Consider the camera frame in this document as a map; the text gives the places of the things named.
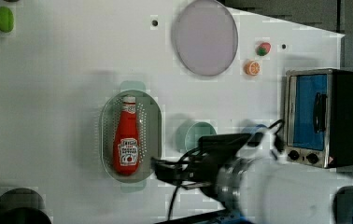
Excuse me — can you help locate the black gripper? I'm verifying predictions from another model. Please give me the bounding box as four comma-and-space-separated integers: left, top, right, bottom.
150, 133, 251, 196

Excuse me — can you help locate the red ketchup bottle plush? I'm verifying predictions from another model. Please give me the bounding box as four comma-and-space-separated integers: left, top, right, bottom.
113, 95, 139, 175

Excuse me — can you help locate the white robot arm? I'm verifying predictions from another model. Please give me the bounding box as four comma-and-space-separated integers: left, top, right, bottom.
151, 131, 353, 224

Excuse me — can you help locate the green mug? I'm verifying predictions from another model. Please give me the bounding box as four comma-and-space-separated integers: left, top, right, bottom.
176, 119, 217, 153

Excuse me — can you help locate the orange slice toy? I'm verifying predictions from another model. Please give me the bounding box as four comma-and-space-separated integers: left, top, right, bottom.
244, 61, 261, 76

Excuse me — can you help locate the round lilac plate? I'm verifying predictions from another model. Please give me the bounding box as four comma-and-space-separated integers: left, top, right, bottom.
173, 0, 238, 77

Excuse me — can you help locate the black round object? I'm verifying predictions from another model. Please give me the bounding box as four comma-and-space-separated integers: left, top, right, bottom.
0, 188, 52, 224

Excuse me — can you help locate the strawberry toy near plate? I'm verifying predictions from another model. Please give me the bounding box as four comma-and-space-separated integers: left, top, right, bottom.
256, 42, 271, 56

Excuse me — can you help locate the silver black toaster oven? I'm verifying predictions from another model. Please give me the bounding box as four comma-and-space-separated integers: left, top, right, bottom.
284, 68, 353, 169

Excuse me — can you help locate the green round toy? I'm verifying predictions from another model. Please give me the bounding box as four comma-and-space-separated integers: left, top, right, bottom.
0, 7, 14, 33

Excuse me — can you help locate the black cable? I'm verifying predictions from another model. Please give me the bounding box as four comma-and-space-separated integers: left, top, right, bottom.
166, 119, 286, 222

